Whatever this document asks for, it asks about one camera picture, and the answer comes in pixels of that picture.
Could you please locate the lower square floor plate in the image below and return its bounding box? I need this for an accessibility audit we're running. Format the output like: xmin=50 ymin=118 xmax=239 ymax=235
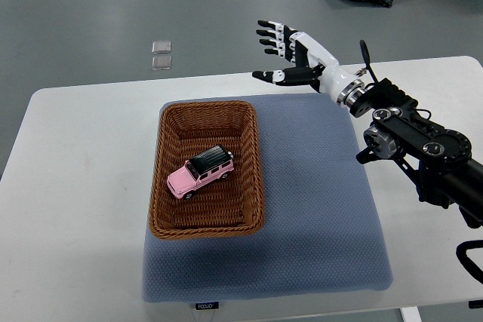
xmin=152 ymin=55 xmax=172 ymax=70

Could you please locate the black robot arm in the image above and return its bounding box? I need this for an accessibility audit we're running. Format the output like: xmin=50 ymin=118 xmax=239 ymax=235
xmin=252 ymin=20 xmax=482 ymax=228

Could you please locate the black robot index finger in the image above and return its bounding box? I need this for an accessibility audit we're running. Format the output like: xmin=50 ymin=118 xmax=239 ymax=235
xmin=264 ymin=48 xmax=293 ymax=59

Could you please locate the square floor plate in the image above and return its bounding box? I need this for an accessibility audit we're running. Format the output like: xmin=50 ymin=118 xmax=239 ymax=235
xmin=152 ymin=55 xmax=172 ymax=70
xmin=152 ymin=40 xmax=171 ymax=54

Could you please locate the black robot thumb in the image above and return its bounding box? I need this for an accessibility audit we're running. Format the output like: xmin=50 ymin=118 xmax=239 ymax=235
xmin=251 ymin=67 xmax=315 ymax=84

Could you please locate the brown wicker basket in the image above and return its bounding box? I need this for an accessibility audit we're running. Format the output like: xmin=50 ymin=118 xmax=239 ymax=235
xmin=148 ymin=100 xmax=265 ymax=240

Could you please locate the black cable loop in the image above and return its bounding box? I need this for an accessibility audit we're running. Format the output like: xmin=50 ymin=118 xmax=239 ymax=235
xmin=455 ymin=239 xmax=483 ymax=286

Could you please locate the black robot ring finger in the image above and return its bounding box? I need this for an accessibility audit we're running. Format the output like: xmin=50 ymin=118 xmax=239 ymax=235
xmin=256 ymin=28 xmax=293 ymax=40

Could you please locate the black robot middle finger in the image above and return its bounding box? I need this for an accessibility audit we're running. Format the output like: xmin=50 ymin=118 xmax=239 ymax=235
xmin=259 ymin=38 xmax=290 ymax=50

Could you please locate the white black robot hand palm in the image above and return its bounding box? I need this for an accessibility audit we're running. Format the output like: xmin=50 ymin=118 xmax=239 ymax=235
xmin=288 ymin=32 xmax=365 ymax=106

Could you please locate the blue grey cushion mat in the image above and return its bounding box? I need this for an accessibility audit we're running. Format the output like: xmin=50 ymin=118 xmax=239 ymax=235
xmin=143 ymin=94 xmax=392 ymax=302

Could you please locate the upper square floor plate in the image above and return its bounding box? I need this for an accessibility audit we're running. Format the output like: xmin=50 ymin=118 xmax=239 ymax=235
xmin=152 ymin=40 xmax=171 ymax=54

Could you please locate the pink toy car black roof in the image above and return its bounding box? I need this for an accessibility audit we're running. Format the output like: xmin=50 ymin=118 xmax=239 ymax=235
xmin=167 ymin=145 xmax=235 ymax=199

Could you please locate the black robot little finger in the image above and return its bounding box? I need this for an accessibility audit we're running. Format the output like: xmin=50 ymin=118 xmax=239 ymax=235
xmin=257 ymin=20 xmax=297 ymax=34

